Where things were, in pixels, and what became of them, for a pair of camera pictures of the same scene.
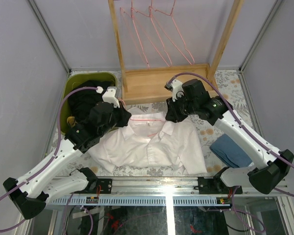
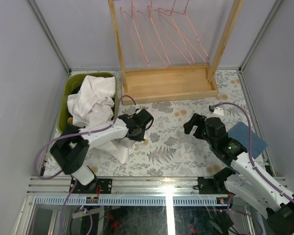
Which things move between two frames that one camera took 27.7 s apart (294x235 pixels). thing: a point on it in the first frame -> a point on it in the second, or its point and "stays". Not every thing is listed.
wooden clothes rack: x=146 y=85 stays
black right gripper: x=172 y=114 -> x=195 y=121
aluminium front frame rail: x=157 y=187 stays
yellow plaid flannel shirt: x=71 y=121 stays
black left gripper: x=118 y=115 -> x=142 y=120
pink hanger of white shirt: x=124 y=104 -> x=187 y=19
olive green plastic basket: x=73 y=78 stays
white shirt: x=150 y=139 -> x=92 y=105
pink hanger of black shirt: x=157 y=15 -> x=150 y=7
